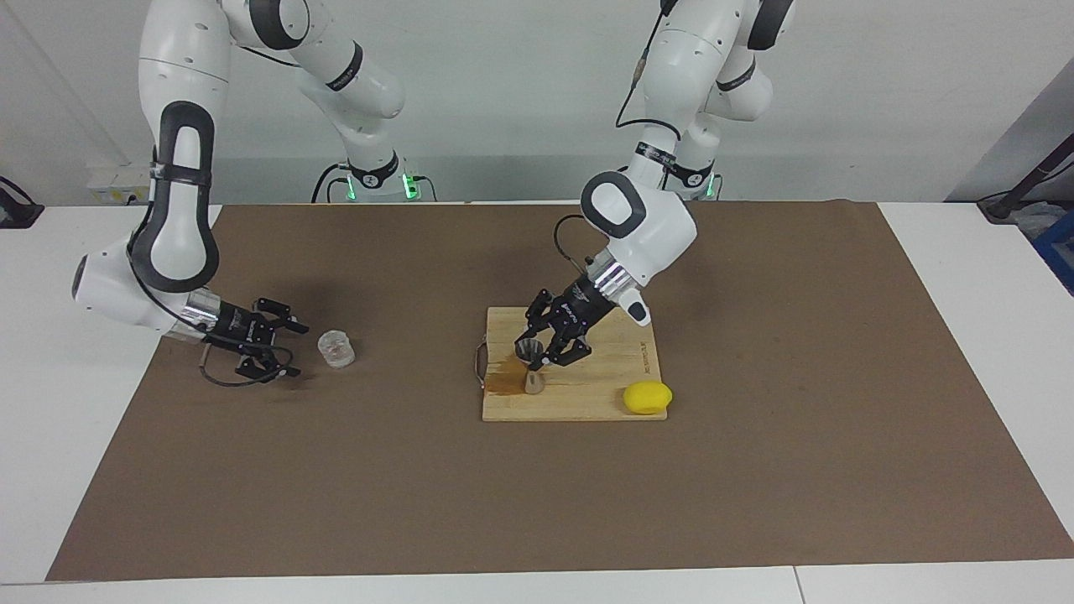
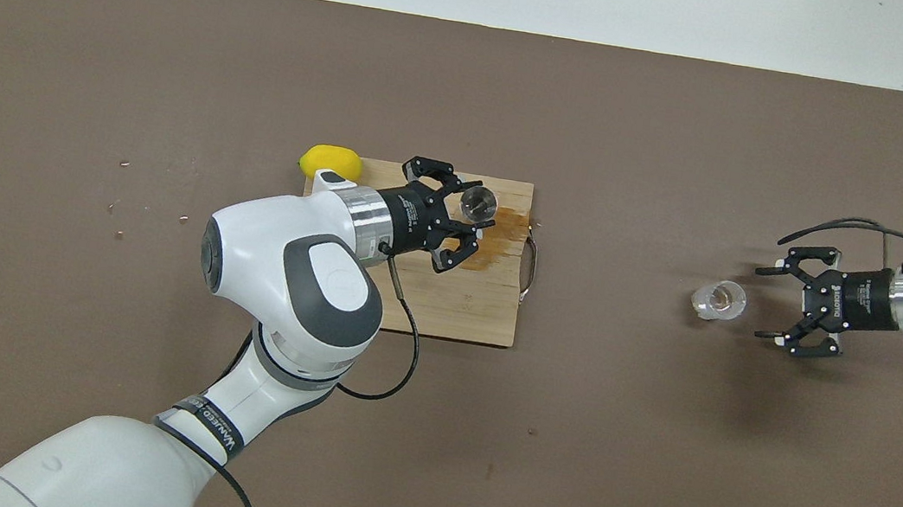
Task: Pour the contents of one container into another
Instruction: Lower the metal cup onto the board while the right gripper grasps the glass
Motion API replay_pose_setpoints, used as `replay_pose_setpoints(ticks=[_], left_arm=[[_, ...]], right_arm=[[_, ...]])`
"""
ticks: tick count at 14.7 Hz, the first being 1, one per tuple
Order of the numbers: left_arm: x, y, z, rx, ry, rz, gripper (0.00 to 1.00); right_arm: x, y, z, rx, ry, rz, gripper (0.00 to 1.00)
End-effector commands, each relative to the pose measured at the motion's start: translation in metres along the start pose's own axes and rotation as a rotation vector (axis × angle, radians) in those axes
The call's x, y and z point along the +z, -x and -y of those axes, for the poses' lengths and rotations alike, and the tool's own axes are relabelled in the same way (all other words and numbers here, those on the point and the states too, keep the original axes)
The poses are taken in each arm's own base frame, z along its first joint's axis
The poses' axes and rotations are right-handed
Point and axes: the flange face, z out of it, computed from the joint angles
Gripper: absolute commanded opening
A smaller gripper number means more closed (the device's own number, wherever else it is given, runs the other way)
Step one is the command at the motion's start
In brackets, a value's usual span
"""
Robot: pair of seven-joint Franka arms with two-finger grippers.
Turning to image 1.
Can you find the brown paper table mat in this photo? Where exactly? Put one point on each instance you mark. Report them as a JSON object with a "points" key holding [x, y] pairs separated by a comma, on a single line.
{"points": [[537, 503]]}

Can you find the white wall power socket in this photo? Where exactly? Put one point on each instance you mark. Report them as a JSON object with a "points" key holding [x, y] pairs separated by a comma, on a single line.
{"points": [[126, 180]]}

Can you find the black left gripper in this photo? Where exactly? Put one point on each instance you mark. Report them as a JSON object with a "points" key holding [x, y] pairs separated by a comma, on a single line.
{"points": [[581, 309]]}

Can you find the yellow lemon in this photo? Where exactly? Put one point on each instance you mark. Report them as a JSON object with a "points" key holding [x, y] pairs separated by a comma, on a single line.
{"points": [[646, 398]]}

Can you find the black clamp mount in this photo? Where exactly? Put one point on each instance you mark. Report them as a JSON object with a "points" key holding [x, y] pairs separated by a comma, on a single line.
{"points": [[17, 214]]}

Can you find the steel cocktail jigger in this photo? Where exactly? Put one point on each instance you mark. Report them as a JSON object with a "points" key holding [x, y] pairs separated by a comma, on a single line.
{"points": [[534, 384]]}

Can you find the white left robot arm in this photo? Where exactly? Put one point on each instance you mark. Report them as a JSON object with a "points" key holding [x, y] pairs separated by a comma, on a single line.
{"points": [[646, 226]]}

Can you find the black stand with pole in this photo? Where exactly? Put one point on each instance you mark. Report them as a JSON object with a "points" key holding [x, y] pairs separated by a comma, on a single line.
{"points": [[1003, 205]]}

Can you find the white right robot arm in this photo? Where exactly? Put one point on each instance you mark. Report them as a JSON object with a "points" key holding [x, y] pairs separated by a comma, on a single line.
{"points": [[180, 193]]}

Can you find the wooden cutting board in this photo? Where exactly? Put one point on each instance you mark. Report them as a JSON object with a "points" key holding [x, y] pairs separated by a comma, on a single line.
{"points": [[604, 386]]}

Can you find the small clear glass cup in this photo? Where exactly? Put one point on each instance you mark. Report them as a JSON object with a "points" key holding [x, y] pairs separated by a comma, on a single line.
{"points": [[336, 351]]}

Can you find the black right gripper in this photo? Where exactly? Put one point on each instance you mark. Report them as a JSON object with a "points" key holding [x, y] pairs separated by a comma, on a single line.
{"points": [[243, 329]]}

